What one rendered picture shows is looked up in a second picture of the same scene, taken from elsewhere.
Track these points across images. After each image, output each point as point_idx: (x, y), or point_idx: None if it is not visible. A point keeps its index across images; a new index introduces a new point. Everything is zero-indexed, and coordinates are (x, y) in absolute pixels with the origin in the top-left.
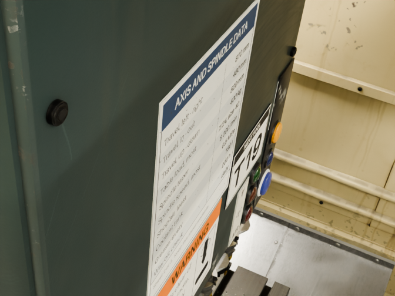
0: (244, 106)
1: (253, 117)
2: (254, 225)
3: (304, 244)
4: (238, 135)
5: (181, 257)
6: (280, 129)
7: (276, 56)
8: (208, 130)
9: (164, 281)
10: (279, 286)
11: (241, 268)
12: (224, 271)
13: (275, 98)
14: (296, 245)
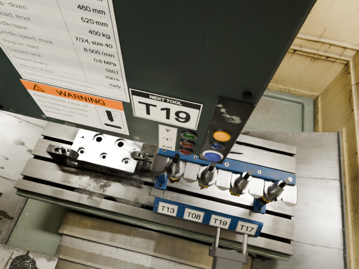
0: (131, 60)
1: (161, 86)
2: (334, 227)
3: (336, 263)
4: (133, 79)
5: (65, 88)
6: (223, 136)
7: (200, 69)
8: (48, 21)
9: (42, 82)
10: (290, 248)
11: (293, 222)
12: (261, 202)
13: (215, 109)
14: (333, 258)
